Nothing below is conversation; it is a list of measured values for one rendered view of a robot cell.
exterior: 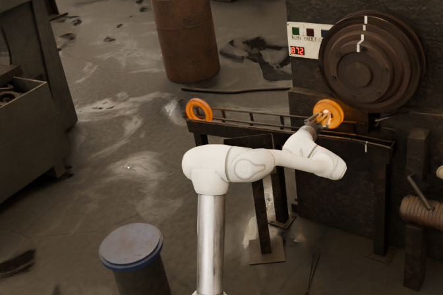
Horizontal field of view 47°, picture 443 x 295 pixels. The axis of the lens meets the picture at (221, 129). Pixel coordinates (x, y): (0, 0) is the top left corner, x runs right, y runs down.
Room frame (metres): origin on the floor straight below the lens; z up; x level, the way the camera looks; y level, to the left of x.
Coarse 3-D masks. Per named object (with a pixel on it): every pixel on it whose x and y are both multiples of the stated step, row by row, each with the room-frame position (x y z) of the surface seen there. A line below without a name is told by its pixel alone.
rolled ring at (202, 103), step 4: (192, 100) 2.79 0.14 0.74; (196, 100) 2.77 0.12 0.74; (200, 100) 2.77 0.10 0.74; (188, 104) 2.81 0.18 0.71; (192, 104) 2.79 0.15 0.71; (196, 104) 2.77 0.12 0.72; (200, 104) 2.75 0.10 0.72; (204, 104) 2.75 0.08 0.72; (188, 108) 2.82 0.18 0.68; (204, 108) 2.74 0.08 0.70; (208, 108) 2.74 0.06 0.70; (188, 112) 2.82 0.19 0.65; (192, 112) 2.83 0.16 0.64; (204, 112) 2.74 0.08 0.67; (208, 112) 2.73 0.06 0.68; (188, 116) 2.83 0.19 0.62; (192, 116) 2.81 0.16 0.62; (208, 116) 2.73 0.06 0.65; (204, 120) 2.75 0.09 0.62; (208, 120) 2.73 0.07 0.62
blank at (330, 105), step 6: (318, 102) 2.22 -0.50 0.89; (324, 102) 2.19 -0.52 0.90; (330, 102) 2.18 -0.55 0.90; (318, 108) 2.21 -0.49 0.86; (324, 108) 2.19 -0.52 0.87; (330, 108) 2.17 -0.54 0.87; (336, 108) 2.15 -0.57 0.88; (336, 114) 2.15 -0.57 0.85; (342, 114) 2.15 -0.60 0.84; (336, 120) 2.15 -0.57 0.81; (342, 120) 2.15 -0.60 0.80; (330, 126) 2.17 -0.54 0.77; (336, 126) 2.15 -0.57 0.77
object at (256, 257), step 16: (224, 144) 2.30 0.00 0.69; (240, 144) 2.30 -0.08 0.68; (256, 144) 2.29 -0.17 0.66; (272, 144) 2.28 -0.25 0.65; (256, 192) 2.16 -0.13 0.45; (256, 208) 2.16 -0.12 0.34; (256, 240) 2.28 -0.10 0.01; (272, 240) 2.26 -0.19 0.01; (256, 256) 2.15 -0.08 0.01; (272, 256) 2.13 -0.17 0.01
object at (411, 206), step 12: (408, 204) 1.79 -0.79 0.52; (420, 204) 1.77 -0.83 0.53; (432, 204) 1.75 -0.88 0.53; (408, 216) 1.76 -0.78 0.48; (420, 216) 1.73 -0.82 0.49; (432, 216) 1.70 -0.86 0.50; (408, 228) 1.77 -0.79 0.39; (420, 228) 1.74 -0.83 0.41; (408, 240) 1.77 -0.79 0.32; (420, 240) 1.73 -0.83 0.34; (408, 252) 1.77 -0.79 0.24; (420, 252) 1.73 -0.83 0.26; (408, 264) 1.77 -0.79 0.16; (420, 264) 1.73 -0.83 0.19; (408, 276) 1.76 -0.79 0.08; (420, 276) 1.73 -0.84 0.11; (420, 288) 1.74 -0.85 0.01
